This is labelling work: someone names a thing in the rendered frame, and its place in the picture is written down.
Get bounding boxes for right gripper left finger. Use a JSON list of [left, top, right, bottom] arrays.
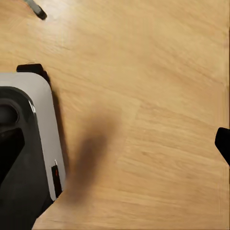
[[0, 127, 25, 185]]

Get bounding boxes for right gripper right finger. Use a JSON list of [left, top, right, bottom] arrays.
[[215, 127, 230, 166]]

